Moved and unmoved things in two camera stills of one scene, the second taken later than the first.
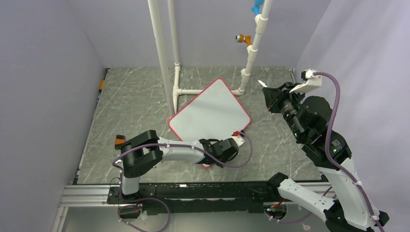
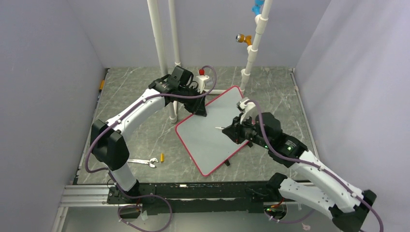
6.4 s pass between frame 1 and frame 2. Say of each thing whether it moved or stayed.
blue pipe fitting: stayed
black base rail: stayed
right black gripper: moved
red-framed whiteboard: moved
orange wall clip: stayed
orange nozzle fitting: stayed
